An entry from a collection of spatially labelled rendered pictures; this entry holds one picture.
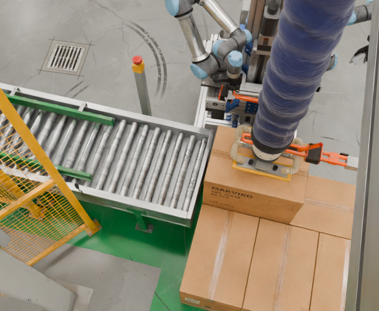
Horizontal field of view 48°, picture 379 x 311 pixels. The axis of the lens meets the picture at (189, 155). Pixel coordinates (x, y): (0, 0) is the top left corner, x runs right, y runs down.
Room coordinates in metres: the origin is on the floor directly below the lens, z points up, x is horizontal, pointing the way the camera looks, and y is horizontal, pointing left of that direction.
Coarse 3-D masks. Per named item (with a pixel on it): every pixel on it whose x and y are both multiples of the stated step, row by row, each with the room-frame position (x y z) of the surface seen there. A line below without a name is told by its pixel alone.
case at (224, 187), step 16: (224, 128) 1.34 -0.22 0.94; (224, 144) 1.23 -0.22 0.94; (304, 144) 1.22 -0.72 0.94; (224, 160) 1.11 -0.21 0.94; (288, 160) 1.11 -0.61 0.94; (208, 176) 1.01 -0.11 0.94; (224, 176) 1.01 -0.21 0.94; (240, 176) 1.01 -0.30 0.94; (256, 176) 1.01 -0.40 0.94; (304, 176) 1.00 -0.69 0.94; (208, 192) 0.98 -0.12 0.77; (224, 192) 0.95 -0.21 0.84; (240, 192) 0.93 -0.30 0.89; (256, 192) 0.91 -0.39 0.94; (272, 192) 0.91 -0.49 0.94; (288, 192) 0.91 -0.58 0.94; (304, 192) 0.91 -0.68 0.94; (224, 208) 0.95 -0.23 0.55; (240, 208) 0.92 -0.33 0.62; (256, 208) 0.90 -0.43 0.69; (272, 208) 0.87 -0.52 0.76; (288, 208) 0.85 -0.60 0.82
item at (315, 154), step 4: (308, 144) 1.08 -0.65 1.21; (312, 144) 1.08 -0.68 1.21; (316, 148) 1.06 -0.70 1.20; (320, 148) 1.06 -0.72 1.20; (308, 152) 1.04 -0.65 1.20; (312, 152) 1.04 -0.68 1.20; (316, 152) 1.04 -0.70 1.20; (320, 152) 1.04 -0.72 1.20; (308, 156) 1.01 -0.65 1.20; (312, 156) 1.01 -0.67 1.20; (316, 156) 1.01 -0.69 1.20; (320, 156) 1.01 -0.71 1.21; (304, 160) 1.01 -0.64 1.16; (308, 160) 1.00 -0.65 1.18; (312, 160) 0.99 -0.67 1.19; (316, 160) 0.99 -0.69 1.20; (320, 160) 0.99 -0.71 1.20; (316, 164) 0.98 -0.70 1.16
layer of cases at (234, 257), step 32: (320, 192) 1.06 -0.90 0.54; (352, 192) 1.06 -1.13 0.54; (224, 224) 0.84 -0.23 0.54; (256, 224) 0.83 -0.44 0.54; (288, 224) 0.84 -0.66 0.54; (320, 224) 0.83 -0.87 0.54; (192, 256) 0.62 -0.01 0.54; (224, 256) 0.62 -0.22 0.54; (256, 256) 0.62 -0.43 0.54; (288, 256) 0.62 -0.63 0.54; (320, 256) 0.62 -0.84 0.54; (192, 288) 0.42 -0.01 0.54; (224, 288) 0.42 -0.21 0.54; (256, 288) 0.42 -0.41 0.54; (288, 288) 0.42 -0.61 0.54; (320, 288) 0.42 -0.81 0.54
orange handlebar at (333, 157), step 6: (240, 96) 1.41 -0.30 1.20; (246, 96) 1.41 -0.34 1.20; (294, 144) 1.09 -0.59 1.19; (288, 150) 1.06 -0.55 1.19; (330, 156) 1.01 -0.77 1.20; (336, 156) 1.01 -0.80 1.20; (342, 156) 1.02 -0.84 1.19; (330, 162) 0.98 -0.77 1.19; (336, 162) 0.98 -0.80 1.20; (342, 162) 0.98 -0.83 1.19
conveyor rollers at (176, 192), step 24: (0, 120) 1.65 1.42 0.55; (24, 120) 1.65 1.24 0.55; (48, 120) 1.65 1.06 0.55; (72, 120) 1.65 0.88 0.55; (0, 144) 1.45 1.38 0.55; (24, 144) 1.45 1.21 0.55; (48, 144) 1.45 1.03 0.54; (168, 144) 1.44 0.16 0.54; (192, 144) 1.44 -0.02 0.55; (24, 168) 1.25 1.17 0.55; (96, 168) 1.26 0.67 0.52; (120, 168) 1.25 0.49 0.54; (144, 168) 1.25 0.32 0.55; (168, 168) 1.25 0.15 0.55; (120, 192) 1.07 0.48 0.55; (192, 192) 1.07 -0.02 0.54
